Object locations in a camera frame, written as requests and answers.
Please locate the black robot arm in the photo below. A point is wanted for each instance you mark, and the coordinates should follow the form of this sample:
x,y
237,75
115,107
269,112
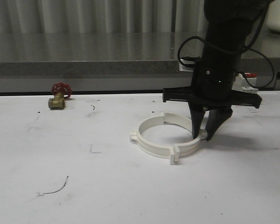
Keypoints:
x,y
230,22

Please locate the white half pipe clamp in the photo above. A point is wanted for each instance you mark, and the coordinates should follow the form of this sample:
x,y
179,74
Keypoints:
x,y
165,152

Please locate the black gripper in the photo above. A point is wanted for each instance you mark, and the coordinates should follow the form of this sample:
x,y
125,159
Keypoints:
x,y
210,89

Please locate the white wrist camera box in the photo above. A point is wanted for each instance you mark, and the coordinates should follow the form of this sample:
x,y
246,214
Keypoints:
x,y
187,63

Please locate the grey stone counter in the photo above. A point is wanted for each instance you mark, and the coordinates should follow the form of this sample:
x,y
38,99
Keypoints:
x,y
32,63

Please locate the white circuit breaker red switch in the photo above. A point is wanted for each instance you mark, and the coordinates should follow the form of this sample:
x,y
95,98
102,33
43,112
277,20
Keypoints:
x,y
240,84

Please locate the white container in background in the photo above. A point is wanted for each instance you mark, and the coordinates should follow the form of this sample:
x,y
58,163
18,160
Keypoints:
x,y
273,17

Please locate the brass valve red handwheel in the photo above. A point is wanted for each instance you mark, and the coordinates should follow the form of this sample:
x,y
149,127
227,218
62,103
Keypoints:
x,y
61,92

